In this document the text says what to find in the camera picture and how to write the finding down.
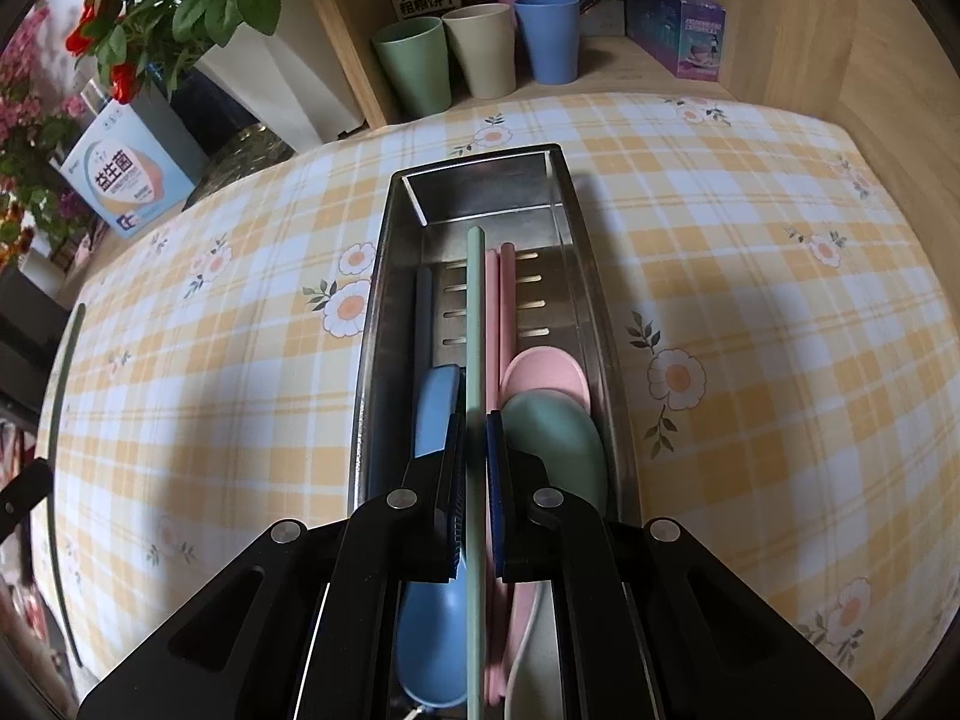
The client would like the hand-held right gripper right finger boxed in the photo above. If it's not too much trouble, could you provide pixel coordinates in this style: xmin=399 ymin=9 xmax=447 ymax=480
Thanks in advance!
xmin=484 ymin=409 xmax=875 ymax=720

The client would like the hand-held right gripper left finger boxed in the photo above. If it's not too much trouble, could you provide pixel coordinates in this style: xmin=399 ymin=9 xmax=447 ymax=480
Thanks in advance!
xmin=77 ymin=409 xmax=470 ymax=720

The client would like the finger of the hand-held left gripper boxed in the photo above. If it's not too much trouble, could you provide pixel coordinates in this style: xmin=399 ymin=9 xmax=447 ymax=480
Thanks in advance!
xmin=0 ymin=457 xmax=52 ymax=545

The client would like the green spoon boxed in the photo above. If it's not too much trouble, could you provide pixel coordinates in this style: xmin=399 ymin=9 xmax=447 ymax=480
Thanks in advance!
xmin=501 ymin=388 xmax=607 ymax=518

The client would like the pink spoon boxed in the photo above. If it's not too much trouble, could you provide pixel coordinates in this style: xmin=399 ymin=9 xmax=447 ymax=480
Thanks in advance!
xmin=499 ymin=346 xmax=595 ymax=680

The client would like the beige spoon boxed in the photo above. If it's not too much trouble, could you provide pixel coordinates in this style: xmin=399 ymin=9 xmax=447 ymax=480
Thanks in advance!
xmin=502 ymin=592 xmax=542 ymax=720

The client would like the blue spoon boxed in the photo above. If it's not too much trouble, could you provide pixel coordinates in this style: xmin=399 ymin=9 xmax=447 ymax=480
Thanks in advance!
xmin=396 ymin=364 xmax=470 ymax=710

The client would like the blue chopstick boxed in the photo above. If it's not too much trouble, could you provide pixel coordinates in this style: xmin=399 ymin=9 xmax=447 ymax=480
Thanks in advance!
xmin=415 ymin=266 xmax=436 ymax=372

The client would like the steel perforated utensil tray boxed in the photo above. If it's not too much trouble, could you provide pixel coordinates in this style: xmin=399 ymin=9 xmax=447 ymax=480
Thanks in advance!
xmin=349 ymin=142 xmax=638 ymax=720

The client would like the black chair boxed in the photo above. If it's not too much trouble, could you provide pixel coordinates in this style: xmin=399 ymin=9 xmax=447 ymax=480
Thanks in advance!
xmin=0 ymin=270 xmax=76 ymax=421

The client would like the pink blossom artificial tree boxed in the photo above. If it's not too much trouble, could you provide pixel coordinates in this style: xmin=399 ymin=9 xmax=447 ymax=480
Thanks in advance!
xmin=0 ymin=7 xmax=95 ymax=263

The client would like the green glass tray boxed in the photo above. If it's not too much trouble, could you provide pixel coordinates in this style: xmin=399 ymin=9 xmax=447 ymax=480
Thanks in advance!
xmin=180 ymin=124 xmax=301 ymax=211

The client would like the green cup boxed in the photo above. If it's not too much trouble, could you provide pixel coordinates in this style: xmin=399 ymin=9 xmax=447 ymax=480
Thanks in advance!
xmin=373 ymin=15 xmax=453 ymax=121

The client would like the red rose plant white pot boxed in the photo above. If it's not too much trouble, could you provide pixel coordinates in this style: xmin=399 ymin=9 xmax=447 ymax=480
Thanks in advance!
xmin=64 ymin=0 xmax=368 ymax=155

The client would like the beige cup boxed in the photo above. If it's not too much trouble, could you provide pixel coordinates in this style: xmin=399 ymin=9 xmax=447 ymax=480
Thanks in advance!
xmin=441 ymin=4 xmax=518 ymax=98

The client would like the blue cup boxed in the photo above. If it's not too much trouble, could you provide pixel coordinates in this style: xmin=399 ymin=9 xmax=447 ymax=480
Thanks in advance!
xmin=514 ymin=0 xmax=582 ymax=85

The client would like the wooden shelf unit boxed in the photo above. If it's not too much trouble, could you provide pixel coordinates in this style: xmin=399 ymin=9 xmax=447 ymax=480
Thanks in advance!
xmin=289 ymin=0 xmax=751 ymax=128

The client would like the purple box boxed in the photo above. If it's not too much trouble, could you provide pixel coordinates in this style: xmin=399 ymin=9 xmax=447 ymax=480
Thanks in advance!
xmin=626 ymin=0 xmax=727 ymax=82

